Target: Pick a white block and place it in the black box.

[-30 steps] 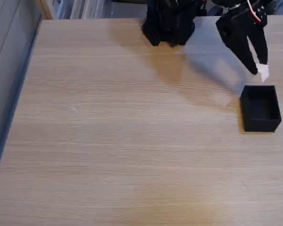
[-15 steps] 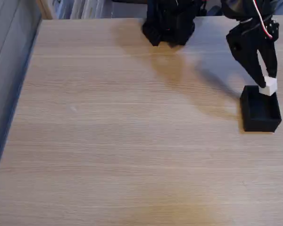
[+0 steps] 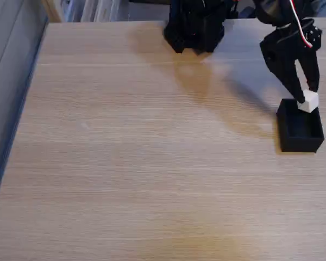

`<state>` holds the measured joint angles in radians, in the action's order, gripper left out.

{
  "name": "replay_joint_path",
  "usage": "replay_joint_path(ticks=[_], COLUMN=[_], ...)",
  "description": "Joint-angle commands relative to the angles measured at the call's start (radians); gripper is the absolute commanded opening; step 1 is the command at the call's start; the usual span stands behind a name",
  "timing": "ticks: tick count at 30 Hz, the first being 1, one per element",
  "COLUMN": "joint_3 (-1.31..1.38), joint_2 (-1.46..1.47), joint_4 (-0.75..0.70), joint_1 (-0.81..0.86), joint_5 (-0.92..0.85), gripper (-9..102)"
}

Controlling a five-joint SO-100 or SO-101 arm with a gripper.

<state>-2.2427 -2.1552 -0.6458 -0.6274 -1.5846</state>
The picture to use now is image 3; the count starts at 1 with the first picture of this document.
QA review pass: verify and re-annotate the dark blue object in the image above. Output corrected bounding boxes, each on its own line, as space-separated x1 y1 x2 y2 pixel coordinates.
238 6 258 18

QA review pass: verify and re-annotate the white and red gripper cable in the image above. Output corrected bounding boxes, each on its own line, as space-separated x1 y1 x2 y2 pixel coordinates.
287 0 314 49

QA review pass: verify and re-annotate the white block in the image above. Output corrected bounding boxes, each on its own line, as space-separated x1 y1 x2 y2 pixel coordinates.
297 89 319 114

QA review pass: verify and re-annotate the light wooden frame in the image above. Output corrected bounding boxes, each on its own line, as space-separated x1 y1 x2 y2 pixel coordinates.
41 0 62 23

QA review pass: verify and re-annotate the black open box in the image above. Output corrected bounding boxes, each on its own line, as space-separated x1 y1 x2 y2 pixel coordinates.
276 98 325 153

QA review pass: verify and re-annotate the stack of pale boards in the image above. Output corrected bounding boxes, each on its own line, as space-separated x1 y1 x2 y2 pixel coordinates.
61 0 131 23

